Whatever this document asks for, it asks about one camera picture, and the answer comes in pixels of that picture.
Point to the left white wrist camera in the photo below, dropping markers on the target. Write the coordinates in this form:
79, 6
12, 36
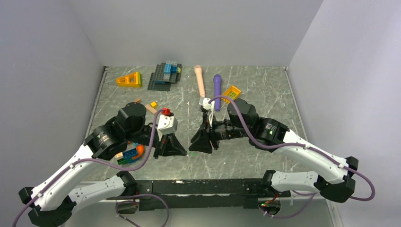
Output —
167, 123

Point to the orange curved track piece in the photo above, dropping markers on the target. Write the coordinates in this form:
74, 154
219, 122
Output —
138, 147

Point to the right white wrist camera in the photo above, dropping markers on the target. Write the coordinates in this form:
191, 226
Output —
208, 107

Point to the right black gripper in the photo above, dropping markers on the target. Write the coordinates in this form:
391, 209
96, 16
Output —
201, 140

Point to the purple toy microphone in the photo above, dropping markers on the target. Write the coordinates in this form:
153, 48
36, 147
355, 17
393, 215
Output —
217, 80

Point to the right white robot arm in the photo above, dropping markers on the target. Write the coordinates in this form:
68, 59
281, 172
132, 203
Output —
329, 175

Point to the blue toy brick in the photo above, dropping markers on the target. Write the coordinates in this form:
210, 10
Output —
130, 154

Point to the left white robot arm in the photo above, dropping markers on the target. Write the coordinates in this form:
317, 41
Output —
53, 202

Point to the grey blue brick stack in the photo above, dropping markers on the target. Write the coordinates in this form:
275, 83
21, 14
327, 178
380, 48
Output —
165, 74

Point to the pink toy microphone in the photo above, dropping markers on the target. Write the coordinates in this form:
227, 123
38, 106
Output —
199, 77

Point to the black base bar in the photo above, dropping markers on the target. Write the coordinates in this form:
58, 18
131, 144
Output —
247, 193

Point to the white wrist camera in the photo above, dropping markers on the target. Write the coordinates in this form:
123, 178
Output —
167, 123
208, 107

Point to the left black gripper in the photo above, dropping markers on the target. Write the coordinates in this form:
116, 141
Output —
169, 146

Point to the beige toy brick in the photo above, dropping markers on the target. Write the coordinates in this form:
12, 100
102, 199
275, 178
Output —
119, 155

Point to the wooden rectangular block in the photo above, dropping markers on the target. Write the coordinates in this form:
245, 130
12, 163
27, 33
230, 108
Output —
150, 108

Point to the green toy brick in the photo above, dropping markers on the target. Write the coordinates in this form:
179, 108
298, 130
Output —
121, 161

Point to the yellow grid brick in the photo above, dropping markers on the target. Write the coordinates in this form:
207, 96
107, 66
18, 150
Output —
232, 92

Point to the orange yellow triangular block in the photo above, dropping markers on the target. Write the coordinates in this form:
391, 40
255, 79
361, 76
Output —
130, 80

